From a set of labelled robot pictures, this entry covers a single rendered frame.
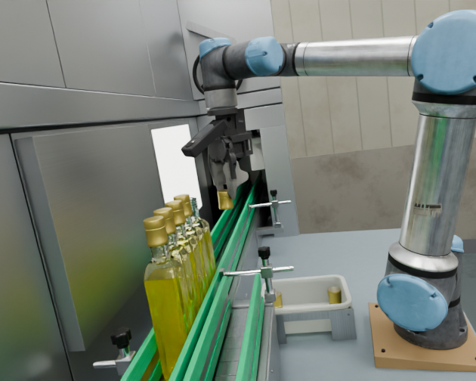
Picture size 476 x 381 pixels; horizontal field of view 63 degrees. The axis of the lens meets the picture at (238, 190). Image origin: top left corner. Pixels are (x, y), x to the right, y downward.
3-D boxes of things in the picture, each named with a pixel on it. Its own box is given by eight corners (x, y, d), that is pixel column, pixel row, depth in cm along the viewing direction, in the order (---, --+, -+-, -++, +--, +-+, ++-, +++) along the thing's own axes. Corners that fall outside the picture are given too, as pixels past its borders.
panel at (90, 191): (196, 209, 149) (180, 120, 142) (203, 208, 148) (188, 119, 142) (68, 352, 61) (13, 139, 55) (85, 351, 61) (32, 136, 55)
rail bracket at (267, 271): (226, 299, 92) (217, 250, 89) (297, 293, 89) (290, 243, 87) (224, 305, 89) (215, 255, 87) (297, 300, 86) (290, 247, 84)
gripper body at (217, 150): (254, 156, 93) (248, 106, 90) (225, 162, 88) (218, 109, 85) (235, 156, 99) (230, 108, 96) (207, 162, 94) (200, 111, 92)
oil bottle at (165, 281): (172, 360, 72) (151, 252, 68) (202, 359, 71) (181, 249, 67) (162, 381, 67) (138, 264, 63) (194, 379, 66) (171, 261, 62)
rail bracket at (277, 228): (254, 246, 157) (245, 191, 153) (295, 241, 154) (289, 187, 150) (253, 249, 152) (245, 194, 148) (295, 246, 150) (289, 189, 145)
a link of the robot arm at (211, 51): (218, 35, 82) (189, 42, 87) (224, 88, 84) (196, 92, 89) (240, 37, 88) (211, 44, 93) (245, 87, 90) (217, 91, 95)
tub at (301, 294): (267, 308, 111) (262, 280, 110) (346, 302, 108) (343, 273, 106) (263, 343, 94) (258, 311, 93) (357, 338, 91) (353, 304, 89)
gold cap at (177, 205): (171, 221, 78) (167, 200, 77) (188, 220, 77) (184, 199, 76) (165, 227, 74) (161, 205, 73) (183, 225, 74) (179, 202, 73)
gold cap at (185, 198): (178, 214, 83) (175, 194, 82) (194, 212, 83) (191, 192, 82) (174, 218, 80) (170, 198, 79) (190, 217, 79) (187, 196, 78)
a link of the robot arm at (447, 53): (452, 309, 78) (517, 13, 61) (437, 351, 66) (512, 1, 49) (391, 289, 84) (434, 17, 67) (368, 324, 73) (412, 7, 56)
